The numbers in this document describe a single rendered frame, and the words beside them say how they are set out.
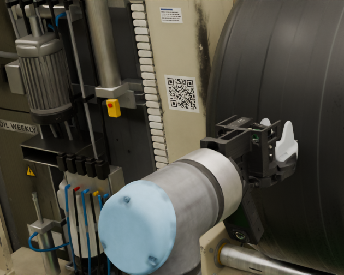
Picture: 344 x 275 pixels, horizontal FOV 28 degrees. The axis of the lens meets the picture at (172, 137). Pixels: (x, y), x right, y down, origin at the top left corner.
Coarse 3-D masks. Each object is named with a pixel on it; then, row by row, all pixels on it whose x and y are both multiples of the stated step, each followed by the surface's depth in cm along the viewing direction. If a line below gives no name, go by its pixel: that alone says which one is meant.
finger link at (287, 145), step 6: (288, 126) 94; (288, 132) 95; (282, 138) 94; (288, 138) 95; (276, 144) 93; (282, 144) 93; (288, 144) 95; (294, 144) 97; (276, 150) 92; (282, 150) 94; (288, 150) 95; (294, 150) 96; (276, 156) 92; (282, 156) 94; (288, 156) 94
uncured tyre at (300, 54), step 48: (240, 0) 111; (288, 0) 105; (336, 0) 101; (240, 48) 106; (288, 48) 101; (336, 48) 97; (240, 96) 105; (288, 96) 100; (336, 96) 96; (336, 144) 97; (288, 192) 104; (336, 192) 99; (288, 240) 111; (336, 240) 104
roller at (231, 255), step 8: (224, 248) 138; (232, 248) 137; (240, 248) 137; (224, 256) 137; (232, 256) 136; (240, 256) 135; (248, 256) 134; (256, 256) 134; (264, 256) 133; (224, 264) 138; (232, 264) 136; (240, 264) 135; (248, 264) 134; (256, 264) 133; (264, 264) 132; (272, 264) 131; (280, 264) 130; (288, 264) 130; (256, 272) 134; (264, 272) 132; (272, 272) 131; (280, 272) 130; (288, 272) 129; (296, 272) 128; (304, 272) 127; (312, 272) 127; (320, 272) 126
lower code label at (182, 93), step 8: (168, 80) 137; (176, 80) 136; (184, 80) 135; (192, 80) 134; (168, 88) 138; (176, 88) 137; (184, 88) 136; (192, 88) 135; (168, 96) 139; (176, 96) 138; (184, 96) 137; (192, 96) 135; (176, 104) 139; (184, 104) 137; (192, 104) 136
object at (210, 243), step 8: (208, 232) 139; (216, 232) 138; (224, 232) 140; (200, 240) 137; (208, 240) 136; (216, 240) 138; (224, 240) 140; (232, 240) 143; (200, 248) 135; (208, 248) 136; (216, 248) 138; (208, 256) 136; (216, 256) 138; (208, 264) 136; (216, 264) 138; (208, 272) 137; (216, 272) 139
